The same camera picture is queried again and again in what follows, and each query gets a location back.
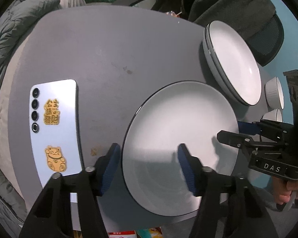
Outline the red white box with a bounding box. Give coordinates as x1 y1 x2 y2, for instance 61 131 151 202
108 230 137 238

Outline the grey puffy duvet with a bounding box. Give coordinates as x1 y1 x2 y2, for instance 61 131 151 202
0 0 62 228

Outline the silver phone with gold stickers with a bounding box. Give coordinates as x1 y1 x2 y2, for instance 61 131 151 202
30 79 86 204

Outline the colourful packet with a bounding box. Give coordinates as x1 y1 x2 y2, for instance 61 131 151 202
136 227 162 238

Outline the large white black-rimmed plate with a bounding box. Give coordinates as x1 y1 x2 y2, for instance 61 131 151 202
122 82 239 216

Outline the dark fleece jacket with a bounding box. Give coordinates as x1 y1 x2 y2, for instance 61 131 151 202
159 0 279 45

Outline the deep white grey plate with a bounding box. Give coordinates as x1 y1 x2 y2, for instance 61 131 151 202
202 40 249 106

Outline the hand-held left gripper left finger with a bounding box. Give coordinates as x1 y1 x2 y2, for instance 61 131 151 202
18 142 121 238

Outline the black office chair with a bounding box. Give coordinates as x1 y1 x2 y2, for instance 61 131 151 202
113 0 285 67

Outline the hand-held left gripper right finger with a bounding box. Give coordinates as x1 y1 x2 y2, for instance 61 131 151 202
177 143 280 238

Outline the beige bed sheet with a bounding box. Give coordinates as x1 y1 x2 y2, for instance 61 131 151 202
0 52 28 204

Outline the person's right hand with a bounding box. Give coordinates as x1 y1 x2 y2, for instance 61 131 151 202
272 176 298 205

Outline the small white ribbed bowl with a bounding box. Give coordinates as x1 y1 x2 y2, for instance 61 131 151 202
262 108 283 122
264 76 284 111

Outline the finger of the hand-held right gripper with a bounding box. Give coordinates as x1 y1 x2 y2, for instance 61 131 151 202
237 119 292 142
217 130 288 157

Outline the stack of white plates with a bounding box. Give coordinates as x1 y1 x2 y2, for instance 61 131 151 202
204 20 262 106

